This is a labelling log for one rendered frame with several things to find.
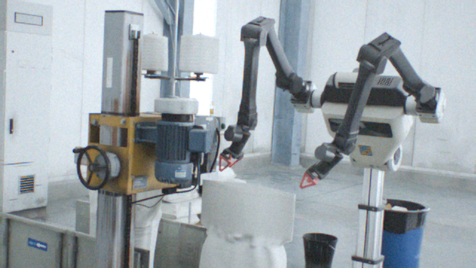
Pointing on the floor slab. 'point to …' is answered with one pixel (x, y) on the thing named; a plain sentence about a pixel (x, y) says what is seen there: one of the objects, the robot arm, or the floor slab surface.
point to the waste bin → (402, 234)
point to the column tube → (117, 135)
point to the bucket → (319, 249)
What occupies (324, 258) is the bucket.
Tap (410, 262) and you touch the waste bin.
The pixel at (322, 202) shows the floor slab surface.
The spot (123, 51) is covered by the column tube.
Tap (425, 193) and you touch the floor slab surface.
